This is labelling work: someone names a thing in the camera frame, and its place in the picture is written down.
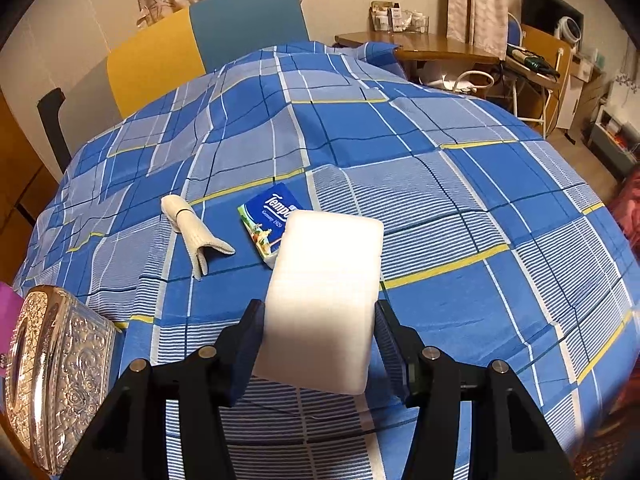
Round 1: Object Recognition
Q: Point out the brown woven basket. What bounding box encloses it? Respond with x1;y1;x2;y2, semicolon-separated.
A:
575;410;640;480

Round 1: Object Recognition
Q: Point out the wooden table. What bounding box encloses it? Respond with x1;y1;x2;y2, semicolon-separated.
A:
334;32;501;81

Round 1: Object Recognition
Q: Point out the white sponge block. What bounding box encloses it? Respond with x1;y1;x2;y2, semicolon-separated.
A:
251;210;385;395

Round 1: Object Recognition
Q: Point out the black monitor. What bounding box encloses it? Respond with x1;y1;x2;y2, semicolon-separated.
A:
520;0;583;36

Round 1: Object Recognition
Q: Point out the yellow chair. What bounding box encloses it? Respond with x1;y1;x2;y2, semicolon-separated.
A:
106;10;207;120

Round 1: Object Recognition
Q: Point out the white cabinet with decals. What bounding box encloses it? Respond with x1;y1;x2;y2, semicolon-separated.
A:
597;67;640;126

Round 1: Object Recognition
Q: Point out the wooden folding chair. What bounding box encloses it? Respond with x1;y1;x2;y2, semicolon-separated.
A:
502;22;571;131

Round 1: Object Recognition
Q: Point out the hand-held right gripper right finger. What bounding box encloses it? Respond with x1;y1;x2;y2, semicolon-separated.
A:
375;300;578;480

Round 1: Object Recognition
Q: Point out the purple packet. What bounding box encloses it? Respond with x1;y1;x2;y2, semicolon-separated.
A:
0;282;26;376

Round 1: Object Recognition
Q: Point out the blue plaid bedsheet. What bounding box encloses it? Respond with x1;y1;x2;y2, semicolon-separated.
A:
12;40;633;480

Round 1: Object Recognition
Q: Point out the white round fan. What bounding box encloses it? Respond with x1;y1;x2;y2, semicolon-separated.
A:
555;16;583;43

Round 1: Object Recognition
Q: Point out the red ruffled bed cover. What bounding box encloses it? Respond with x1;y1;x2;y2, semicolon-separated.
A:
607;167;640;256

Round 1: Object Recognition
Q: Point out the grey low shelf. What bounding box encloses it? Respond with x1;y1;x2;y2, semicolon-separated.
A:
587;105;640;181

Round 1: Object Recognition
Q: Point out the white cable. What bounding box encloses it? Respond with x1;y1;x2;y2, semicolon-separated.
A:
440;70;493;93

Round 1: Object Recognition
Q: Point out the silver embossed tissue box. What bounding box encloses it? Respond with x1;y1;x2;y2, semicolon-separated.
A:
5;285;123;476

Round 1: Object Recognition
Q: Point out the clear desk organizer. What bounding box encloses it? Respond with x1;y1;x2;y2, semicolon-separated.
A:
370;1;431;34

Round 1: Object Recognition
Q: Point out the blue tissue pack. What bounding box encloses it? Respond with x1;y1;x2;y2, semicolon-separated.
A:
236;183;303;271

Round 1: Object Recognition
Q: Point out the cream knit glove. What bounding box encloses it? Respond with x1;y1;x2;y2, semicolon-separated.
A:
160;194;236;281

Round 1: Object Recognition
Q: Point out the wooden wardrobe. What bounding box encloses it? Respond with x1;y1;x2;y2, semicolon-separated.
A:
0;90;61;231

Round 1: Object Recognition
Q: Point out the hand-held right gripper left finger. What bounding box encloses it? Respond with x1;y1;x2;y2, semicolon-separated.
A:
59;299;266;480

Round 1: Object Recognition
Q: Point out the white side cabinet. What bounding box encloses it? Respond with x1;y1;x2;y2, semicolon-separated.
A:
557;50;608;131

